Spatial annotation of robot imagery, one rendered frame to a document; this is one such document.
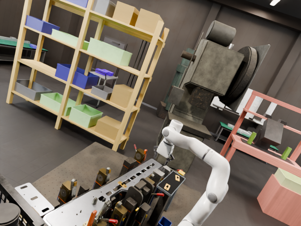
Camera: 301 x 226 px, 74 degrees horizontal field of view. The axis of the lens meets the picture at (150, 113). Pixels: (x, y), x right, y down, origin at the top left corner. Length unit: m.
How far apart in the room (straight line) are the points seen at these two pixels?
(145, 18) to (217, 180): 3.02
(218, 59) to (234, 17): 4.93
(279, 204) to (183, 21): 6.87
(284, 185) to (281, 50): 5.52
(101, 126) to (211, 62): 2.48
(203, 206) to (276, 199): 3.77
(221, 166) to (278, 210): 4.01
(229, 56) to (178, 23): 4.98
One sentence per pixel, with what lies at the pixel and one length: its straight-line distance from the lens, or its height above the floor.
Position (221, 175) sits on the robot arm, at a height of 1.62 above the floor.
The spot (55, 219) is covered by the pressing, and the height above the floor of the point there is 1.00.
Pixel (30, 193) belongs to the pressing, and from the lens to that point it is 1.60.
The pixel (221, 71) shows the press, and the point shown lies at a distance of 4.13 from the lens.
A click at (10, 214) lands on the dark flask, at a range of 0.66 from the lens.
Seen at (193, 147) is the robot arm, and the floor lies 1.67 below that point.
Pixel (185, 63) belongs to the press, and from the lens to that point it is 7.84.
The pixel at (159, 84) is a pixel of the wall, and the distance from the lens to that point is 8.73.
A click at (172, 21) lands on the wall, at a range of 8.89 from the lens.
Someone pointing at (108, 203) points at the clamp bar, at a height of 1.21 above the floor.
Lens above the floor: 2.09
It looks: 15 degrees down
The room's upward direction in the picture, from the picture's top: 22 degrees clockwise
